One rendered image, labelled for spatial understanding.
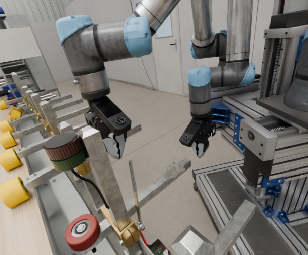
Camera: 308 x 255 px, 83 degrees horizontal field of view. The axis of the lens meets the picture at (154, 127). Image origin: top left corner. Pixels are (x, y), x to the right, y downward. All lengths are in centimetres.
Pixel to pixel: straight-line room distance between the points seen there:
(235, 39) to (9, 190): 85
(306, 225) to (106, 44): 139
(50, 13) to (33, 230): 922
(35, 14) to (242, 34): 907
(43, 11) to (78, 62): 909
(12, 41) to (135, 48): 252
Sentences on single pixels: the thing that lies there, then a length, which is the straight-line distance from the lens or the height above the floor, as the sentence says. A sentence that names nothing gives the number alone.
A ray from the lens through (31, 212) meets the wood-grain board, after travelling 68.
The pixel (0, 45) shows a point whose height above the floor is 145.
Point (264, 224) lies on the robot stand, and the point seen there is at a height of 21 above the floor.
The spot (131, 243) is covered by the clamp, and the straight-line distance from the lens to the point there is 55.
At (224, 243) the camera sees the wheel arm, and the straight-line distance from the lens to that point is 51.
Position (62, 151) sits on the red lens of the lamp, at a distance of 33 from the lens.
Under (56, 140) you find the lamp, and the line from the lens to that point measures 35.
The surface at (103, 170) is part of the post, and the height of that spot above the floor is 107.
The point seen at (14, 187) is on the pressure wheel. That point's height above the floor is 97.
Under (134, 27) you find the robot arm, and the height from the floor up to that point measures 132.
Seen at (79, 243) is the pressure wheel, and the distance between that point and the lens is 52.
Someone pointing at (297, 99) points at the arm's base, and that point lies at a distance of 68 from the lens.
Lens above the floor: 131
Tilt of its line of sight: 28 degrees down
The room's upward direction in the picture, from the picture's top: 10 degrees counter-clockwise
